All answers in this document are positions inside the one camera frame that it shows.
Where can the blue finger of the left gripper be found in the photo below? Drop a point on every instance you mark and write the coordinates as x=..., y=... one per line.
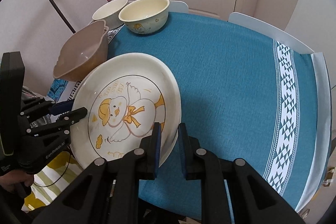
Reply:
x=62, y=124
x=42, y=107

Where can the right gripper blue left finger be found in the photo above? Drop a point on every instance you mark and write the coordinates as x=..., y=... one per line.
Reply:
x=149, y=162

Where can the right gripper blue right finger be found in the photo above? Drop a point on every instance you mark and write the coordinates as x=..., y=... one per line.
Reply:
x=187, y=150

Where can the large duck pattern plate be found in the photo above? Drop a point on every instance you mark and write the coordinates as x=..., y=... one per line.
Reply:
x=125, y=96

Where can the pink square handled bowl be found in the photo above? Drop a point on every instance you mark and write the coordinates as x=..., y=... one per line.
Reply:
x=82, y=52

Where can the white ribbed bowl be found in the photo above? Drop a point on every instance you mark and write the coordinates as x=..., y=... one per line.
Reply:
x=109, y=12

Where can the cream bowl with duck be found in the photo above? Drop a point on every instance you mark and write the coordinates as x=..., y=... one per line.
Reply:
x=145, y=16

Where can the person left hand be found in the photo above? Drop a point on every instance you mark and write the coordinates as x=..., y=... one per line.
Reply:
x=9, y=180

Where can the yellow clutter on floor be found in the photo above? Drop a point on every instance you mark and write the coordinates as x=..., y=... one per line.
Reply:
x=52, y=180

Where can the blue patterned tablecloth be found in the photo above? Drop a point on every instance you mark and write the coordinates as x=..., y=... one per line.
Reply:
x=240, y=93

